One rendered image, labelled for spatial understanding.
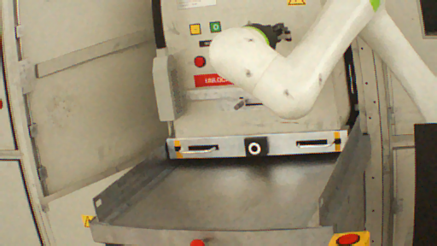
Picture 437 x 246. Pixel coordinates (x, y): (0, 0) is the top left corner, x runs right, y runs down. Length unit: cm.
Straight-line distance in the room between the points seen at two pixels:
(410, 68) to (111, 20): 97
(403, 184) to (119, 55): 100
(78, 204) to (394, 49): 142
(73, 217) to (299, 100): 144
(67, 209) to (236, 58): 140
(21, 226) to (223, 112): 122
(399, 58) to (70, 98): 97
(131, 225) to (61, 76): 55
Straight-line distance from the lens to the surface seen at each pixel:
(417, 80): 158
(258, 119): 189
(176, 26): 192
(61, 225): 261
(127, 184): 177
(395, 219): 212
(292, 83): 129
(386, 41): 162
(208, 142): 194
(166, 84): 184
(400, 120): 200
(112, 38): 205
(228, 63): 130
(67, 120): 194
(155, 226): 156
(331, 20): 140
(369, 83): 200
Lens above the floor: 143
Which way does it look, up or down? 14 degrees down
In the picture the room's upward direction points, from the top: 8 degrees counter-clockwise
